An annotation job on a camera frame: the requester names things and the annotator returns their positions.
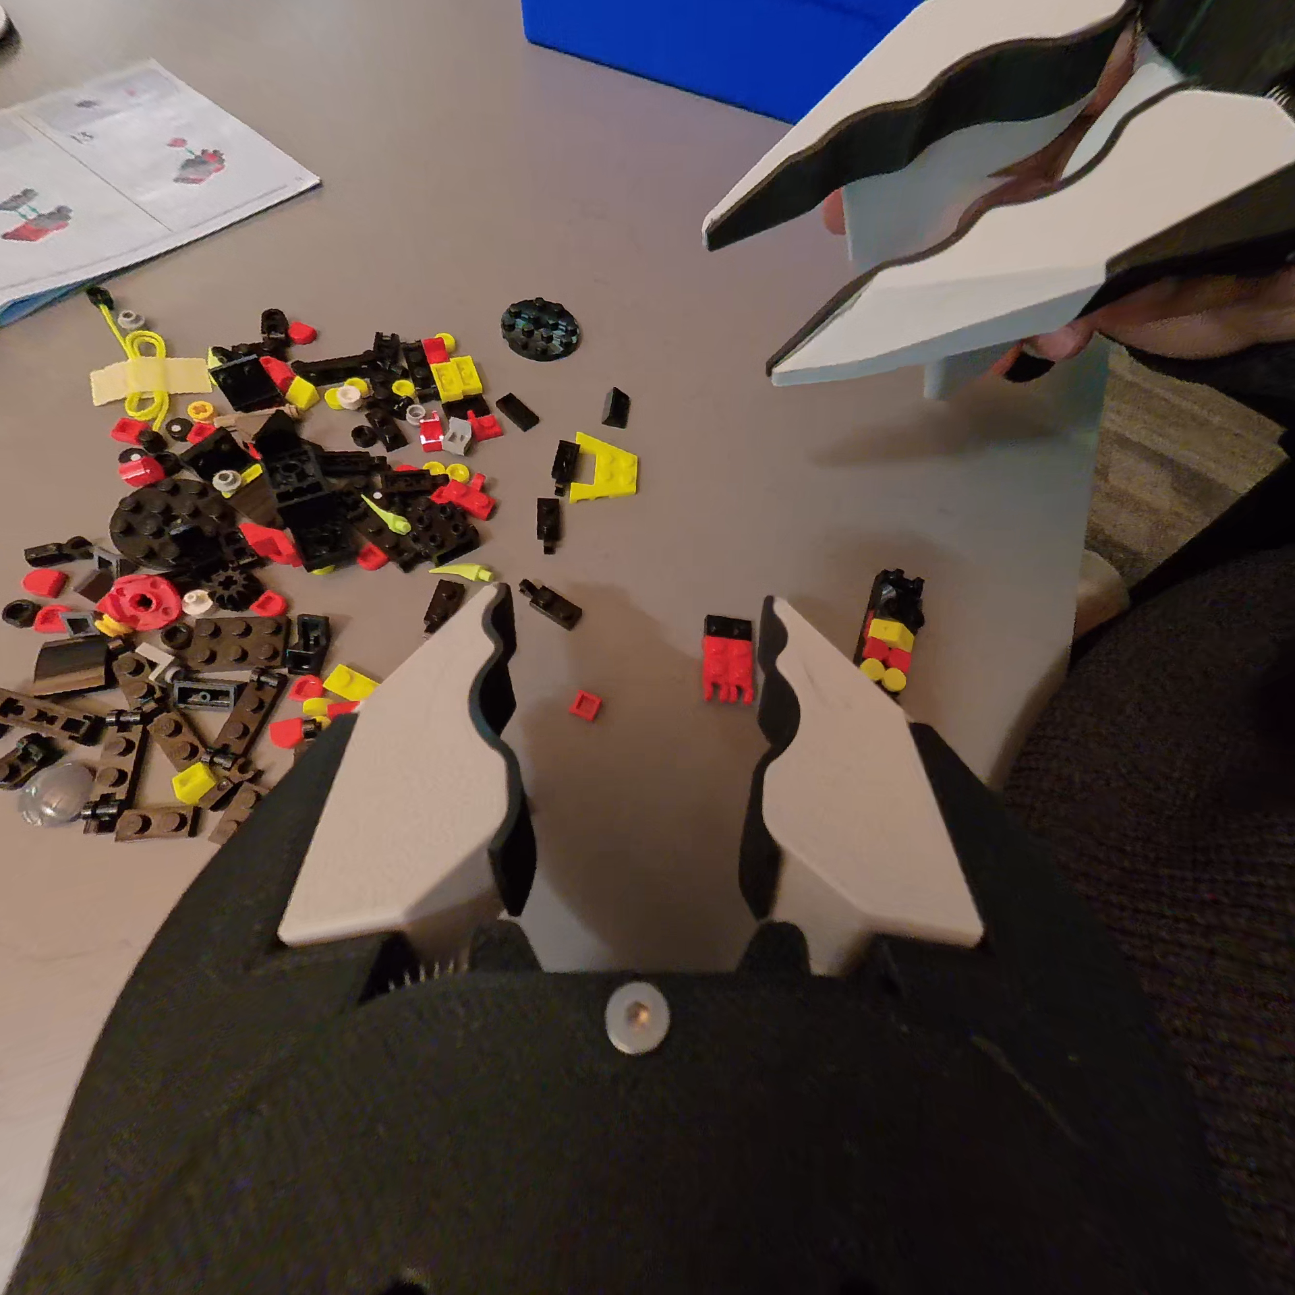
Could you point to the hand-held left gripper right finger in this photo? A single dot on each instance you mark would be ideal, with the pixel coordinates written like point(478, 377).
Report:
point(861, 810)

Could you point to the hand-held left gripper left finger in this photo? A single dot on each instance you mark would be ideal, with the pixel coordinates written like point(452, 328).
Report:
point(415, 790)

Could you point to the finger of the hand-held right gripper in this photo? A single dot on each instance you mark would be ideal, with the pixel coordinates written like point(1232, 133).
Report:
point(951, 52)
point(1012, 285)

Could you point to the red and black lego assembly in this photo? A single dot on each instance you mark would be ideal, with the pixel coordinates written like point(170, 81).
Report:
point(728, 664)

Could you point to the black lego clip plate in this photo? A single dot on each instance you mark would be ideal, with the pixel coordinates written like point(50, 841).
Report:
point(566, 466)
point(548, 525)

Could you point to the striped black yellow red lego assembly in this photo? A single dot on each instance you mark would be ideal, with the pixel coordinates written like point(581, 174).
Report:
point(890, 633)

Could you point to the small red square lego tile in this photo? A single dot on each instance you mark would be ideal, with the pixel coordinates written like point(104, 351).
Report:
point(585, 705)

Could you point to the pile of loose lego pieces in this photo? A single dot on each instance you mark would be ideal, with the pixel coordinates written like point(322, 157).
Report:
point(304, 507)

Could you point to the red round lego piece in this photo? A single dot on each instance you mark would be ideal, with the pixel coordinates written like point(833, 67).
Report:
point(142, 605)

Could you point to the clear dome lego piece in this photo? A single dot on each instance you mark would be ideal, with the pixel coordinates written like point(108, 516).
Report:
point(56, 795)

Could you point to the large black round lego plate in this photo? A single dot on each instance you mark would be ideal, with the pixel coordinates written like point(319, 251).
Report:
point(167, 516)

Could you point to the yellow wedge lego plate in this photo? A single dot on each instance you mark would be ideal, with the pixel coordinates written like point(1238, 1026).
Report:
point(612, 476)

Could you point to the black flat lego tile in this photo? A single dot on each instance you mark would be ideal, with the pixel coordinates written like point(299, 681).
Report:
point(517, 412)

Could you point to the small black lego slope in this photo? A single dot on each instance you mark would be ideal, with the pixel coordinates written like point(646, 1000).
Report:
point(617, 408)

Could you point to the small black round lego plate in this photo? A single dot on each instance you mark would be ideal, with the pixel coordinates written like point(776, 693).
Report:
point(541, 329)

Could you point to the lego instruction booklet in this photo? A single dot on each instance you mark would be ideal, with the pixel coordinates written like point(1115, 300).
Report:
point(122, 183)

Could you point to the person's right hand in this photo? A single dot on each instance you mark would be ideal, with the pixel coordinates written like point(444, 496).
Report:
point(1194, 314)

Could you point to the blue plastic bin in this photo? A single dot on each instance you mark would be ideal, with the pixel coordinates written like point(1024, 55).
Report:
point(708, 41)

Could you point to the person's dark knit sweater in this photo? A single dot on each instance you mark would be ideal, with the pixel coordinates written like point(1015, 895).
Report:
point(1163, 810)

